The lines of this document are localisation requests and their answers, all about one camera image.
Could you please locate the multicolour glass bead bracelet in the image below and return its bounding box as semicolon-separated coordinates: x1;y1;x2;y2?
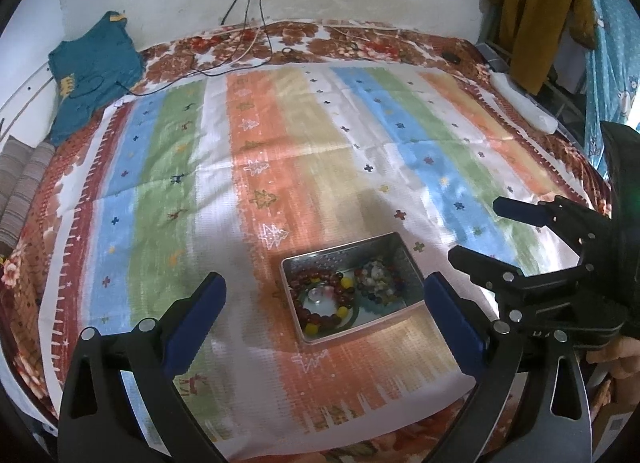
357;267;407;305

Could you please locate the dark red bead bracelet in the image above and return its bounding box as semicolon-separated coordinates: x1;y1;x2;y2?
287;267;358;334

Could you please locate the person's right hand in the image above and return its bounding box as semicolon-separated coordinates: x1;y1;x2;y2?
586;335;639;379

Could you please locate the green jade bangle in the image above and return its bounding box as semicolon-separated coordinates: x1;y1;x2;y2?
330;304;360;330

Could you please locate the striped colourful bed cloth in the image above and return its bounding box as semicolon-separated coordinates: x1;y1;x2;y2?
38;61;586;459

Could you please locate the grey metal tin box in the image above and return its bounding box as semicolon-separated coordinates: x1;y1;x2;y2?
280;232;424;348

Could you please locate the blue patterned curtain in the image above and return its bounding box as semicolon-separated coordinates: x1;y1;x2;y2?
584;0;639;176

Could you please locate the mustard yellow hanging garment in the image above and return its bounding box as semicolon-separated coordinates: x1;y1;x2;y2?
487;0;597;95

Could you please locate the striped grey folded blanket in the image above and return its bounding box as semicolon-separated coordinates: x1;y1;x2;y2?
1;136;55;256

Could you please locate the teal blue shirt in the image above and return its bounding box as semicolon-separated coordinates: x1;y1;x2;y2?
48;10;144;147

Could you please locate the light blue bead bracelet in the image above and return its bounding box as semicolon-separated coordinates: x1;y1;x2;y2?
354;295;396;317

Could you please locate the amber yellow bead bracelet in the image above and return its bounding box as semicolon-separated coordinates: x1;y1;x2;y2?
301;277;357;335

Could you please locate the white bead bracelet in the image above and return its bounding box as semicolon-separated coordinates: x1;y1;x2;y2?
357;259;392;289

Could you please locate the white charger cable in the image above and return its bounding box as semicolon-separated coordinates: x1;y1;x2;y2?
199;0;281;74

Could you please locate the black charger cable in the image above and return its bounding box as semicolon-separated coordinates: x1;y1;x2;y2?
64;0;312;105

